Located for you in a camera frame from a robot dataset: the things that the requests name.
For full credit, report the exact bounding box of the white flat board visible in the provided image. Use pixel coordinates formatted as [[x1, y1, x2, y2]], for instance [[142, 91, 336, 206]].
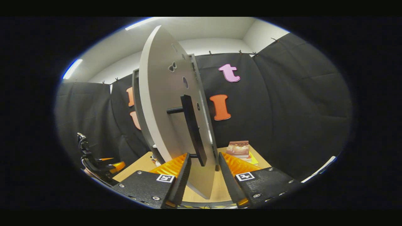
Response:
[[301, 156, 337, 183]]

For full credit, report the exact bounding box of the black door handle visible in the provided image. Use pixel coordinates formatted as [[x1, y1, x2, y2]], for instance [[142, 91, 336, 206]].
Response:
[[166, 94, 208, 167]]

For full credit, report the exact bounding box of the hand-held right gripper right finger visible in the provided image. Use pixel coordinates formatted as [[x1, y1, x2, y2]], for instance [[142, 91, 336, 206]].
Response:
[[218, 152, 304, 208]]

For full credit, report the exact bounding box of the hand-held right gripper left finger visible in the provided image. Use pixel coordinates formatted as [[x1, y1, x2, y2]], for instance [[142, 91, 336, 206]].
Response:
[[111, 152, 192, 209]]

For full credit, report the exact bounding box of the dark grey cabinet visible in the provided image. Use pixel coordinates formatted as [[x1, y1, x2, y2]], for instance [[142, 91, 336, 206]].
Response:
[[132, 53, 220, 171]]

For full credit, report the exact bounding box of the long ceiling light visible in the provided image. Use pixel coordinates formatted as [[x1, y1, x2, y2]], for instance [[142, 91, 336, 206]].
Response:
[[62, 59, 83, 80]]

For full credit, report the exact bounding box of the light grey cabinet door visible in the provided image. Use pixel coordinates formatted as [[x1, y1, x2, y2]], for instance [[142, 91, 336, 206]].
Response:
[[139, 25, 219, 200]]

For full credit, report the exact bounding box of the black backdrop cloth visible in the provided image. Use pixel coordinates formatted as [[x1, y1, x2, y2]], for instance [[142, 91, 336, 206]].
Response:
[[55, 32, 354, 182]]

